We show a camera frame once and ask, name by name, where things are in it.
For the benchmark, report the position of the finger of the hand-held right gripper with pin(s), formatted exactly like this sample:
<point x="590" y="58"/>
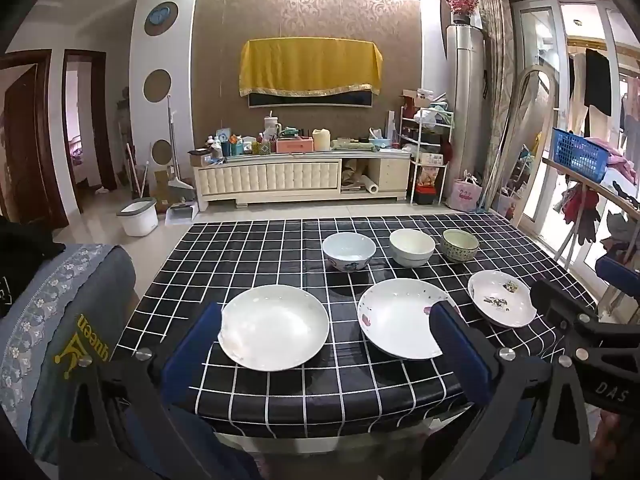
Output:
<point x="617" y="275"/>
<point x="552" y="296"/>

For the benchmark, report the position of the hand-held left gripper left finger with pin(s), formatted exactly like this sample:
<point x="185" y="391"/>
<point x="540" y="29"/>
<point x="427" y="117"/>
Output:
<point x="192" y="355"/>

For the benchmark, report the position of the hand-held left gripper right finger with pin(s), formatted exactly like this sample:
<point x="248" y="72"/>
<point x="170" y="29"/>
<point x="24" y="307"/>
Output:
<point x="460" y="355"/>

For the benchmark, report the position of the small white patterned plate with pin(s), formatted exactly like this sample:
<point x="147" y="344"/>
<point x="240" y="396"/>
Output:
<point x="500" y="302"/>

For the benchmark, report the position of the white plate with pink flowers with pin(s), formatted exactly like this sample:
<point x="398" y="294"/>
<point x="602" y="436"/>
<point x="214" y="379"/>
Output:
<point x="395" y="320"/>

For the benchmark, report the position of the large plain white plate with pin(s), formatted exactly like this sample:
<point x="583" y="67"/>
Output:
<point x="275" y="327"/>

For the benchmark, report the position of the green patterned bowl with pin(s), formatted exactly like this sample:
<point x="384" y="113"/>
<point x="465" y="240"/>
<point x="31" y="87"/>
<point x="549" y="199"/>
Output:
<point x="460" y="246"/>

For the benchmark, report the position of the plain white bowl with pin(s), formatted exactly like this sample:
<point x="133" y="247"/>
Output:
<point x="412" y="247"/>

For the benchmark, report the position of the white bowl with blue print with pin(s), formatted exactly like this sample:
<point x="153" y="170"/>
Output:
<point x="348" y="252"/>

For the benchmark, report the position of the red and black clothes pile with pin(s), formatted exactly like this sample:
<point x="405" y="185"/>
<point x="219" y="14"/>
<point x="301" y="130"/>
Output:
<point x="580" y="207"/>

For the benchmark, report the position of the black white checkered tablecloth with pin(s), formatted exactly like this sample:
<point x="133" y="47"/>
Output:
<point x="300" y="395"/>

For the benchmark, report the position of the blue plastic basket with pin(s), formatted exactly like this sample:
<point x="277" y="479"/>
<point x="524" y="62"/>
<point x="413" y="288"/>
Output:
<point x="580" y="155"/>

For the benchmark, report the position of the pink bag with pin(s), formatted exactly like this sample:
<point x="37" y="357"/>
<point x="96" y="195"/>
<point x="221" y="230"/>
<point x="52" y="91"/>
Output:
<point x="464" y="195"/>

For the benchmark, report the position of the white mop bucket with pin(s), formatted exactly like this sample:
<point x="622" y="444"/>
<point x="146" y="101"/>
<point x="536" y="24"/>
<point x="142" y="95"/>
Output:
<point x="137" y="219"/>

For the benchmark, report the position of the grey blanket with yellow print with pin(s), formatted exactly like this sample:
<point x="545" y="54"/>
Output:
<point x="50" y="320"/>

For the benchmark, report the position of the grey broom and dustpan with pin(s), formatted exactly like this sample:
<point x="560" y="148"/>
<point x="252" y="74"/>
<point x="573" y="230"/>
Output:
<point x="180" y="191"/>

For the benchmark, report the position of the grey arched ironing board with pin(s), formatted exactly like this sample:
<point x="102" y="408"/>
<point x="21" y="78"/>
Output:
<point x="516" y="125"/>

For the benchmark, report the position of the white paper roll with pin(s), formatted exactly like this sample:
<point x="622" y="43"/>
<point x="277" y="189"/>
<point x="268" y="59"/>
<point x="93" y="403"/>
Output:
<point x="370" y="186"/>

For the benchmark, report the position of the black hanging garment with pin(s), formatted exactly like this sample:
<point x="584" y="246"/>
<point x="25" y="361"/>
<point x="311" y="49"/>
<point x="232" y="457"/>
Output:
<point x="597" y="82"/>

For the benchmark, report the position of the black cloth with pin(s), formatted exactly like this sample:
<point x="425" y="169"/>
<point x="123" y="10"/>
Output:
<point x="25" y="255"/>

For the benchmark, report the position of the white metal shelf rack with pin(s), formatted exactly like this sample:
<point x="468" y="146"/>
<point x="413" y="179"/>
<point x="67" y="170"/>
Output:
<point x="425" y="145"/>

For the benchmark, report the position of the cream tv cabinet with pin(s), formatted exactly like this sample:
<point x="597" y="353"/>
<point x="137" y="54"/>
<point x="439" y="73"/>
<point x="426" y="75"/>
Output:
<point x="280" y="176"/>

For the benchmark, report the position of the white standing air conditioner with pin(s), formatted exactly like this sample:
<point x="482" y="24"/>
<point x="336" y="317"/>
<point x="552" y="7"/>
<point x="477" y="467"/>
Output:
<point x="465" y="110"/>

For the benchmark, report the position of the pink box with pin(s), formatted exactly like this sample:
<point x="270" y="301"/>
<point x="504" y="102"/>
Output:
<point x="295" y="146"/>

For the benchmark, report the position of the white tumbler with straw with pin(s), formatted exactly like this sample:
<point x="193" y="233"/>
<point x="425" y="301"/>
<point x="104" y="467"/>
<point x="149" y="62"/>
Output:
<point x="271" y="127"/>

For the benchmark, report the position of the cream jar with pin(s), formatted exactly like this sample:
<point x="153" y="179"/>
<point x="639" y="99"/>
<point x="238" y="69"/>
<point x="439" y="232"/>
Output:
<point x="322" y="140"/>

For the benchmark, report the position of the dark wooden door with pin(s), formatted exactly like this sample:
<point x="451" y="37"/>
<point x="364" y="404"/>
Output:
<point x="30" y="145"/>

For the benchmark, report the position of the black television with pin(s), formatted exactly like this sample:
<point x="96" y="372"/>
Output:
<point x="310" y="101"/>

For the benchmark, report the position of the yellow cloth cover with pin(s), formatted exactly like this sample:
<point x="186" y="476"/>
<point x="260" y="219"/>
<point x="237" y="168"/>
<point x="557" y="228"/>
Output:
<point x="310" y="65"/>

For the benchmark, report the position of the wooden rail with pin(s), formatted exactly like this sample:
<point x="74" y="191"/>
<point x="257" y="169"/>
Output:
<point x="600" y="187"/>

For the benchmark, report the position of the brown round wall disc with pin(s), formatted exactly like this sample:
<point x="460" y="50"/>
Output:
<point x="161" y="152"/>
<point x="157" y="86"/>

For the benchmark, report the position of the dark wooden door frame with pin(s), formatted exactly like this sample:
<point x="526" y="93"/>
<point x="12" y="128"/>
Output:
<point x="100" y="125"/>

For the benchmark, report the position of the blue round wall plate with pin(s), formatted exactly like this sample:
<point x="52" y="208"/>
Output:
<point x="161" y="18"/>

